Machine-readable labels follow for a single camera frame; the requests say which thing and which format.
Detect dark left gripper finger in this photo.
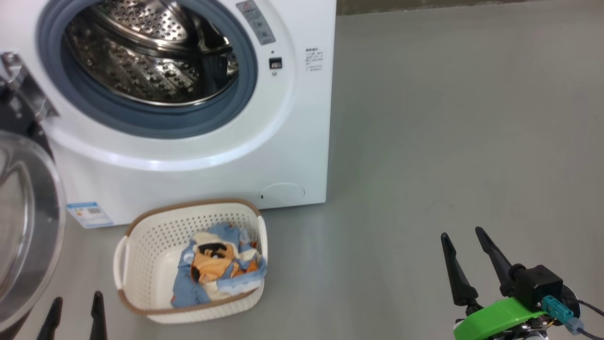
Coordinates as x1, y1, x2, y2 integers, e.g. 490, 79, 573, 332
36, 297, 64, 340
90, 291, 109, 340

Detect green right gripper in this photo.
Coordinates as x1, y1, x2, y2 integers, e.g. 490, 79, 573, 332
441, 227, 548, 340

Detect black round washer door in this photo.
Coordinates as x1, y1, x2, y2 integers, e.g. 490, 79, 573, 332
0, 51, 67, 340

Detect blue garment large cartoon face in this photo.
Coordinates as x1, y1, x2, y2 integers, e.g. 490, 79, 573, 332
177, 223, 268, 303

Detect white front-load washing machine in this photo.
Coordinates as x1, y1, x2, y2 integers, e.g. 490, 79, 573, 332
0, 0, 337, 230

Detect metal washer door hinge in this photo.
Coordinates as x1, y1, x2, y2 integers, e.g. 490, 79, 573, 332
0, 51, 59, 124

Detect perforated steel washer drum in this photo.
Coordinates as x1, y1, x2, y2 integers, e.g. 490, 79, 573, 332
64, 0, 240, 107

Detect white perforated laundry basket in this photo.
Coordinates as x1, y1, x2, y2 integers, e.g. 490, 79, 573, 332
113, 198, 268, 324

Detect blue energy label sticker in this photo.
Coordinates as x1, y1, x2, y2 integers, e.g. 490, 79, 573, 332
66, 202, 114, 229

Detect round white filter cover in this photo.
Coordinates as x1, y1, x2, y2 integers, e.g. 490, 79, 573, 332
259, 183, 306, 208

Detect grey warning label sticker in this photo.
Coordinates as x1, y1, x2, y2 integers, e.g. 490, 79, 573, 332
235, 0, 276, 46

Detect teal cable connector plug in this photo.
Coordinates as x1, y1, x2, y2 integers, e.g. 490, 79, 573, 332
542, 296, 585, 335

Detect thin black camera cable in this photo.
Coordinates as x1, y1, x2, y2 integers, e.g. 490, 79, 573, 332
576, 299, 604, 340

